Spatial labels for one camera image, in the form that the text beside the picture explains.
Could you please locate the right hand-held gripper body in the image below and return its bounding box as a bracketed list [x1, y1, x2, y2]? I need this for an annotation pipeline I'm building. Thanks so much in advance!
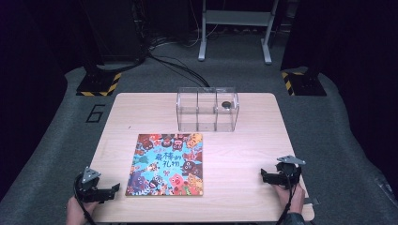
[274, 155, 307, 190]

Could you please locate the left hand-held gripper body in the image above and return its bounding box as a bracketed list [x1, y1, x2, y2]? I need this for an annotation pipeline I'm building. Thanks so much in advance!
[73, 167, 106, 204]

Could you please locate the colourful picture book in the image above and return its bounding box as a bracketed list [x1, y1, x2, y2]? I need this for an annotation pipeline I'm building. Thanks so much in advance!
[125, 133, 205, 197]

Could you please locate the clear acrylic compartment box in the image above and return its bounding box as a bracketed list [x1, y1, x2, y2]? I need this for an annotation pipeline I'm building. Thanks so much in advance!
[176, 86, 240, 133]

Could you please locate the person's right hand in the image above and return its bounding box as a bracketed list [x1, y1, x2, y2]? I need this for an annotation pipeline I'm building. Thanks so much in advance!
[270, 182, 306, 218]

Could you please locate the person's left hand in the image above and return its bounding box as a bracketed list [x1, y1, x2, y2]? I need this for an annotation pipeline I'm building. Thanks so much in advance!
[65, 196, 99, 225]

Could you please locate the black base with hazard tape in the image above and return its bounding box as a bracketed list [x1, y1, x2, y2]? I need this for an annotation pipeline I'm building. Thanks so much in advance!
[75, 70, 122, 98]
[281, 67, 328, 98]

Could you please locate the white metal stand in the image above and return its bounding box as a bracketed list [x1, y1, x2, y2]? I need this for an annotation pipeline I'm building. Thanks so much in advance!
[197, 0, 280, 66]

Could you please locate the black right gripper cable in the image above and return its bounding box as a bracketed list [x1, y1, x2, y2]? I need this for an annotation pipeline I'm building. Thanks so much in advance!
[275, 163, 300, 225]

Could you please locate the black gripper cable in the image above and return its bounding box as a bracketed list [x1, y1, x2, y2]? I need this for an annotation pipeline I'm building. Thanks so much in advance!
[275, 163, 300, 225]
[72, 174, 98, 225]

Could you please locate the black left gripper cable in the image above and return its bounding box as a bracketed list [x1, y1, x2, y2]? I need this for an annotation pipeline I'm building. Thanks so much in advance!
[72, 174, 98, 225]

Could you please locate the black floor cable bundle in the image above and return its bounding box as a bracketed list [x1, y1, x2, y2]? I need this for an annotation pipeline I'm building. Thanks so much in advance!
[146, 51, 211, 88]

